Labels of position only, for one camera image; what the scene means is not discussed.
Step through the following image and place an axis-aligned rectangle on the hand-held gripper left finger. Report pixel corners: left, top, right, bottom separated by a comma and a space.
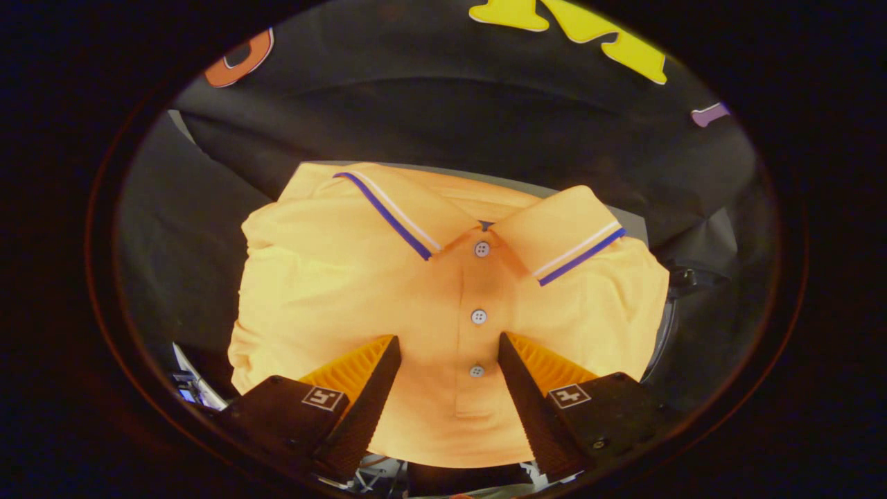
220, 335, 403, 483

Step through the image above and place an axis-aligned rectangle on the black backdrop cloth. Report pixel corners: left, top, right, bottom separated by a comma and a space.
114, 0, 763, 361

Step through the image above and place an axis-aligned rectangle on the blue and white clutter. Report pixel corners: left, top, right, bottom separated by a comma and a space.
172, 342, 229, 411

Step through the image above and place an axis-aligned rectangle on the yellow polo shirt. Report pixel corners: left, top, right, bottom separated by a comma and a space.
227, 162, 671, 469

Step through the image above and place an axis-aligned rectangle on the grey cabinet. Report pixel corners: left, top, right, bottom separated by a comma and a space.
305, 161, 650, 245

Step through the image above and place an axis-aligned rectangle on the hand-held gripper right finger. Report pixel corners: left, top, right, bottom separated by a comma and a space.
498, 331, 666, 483

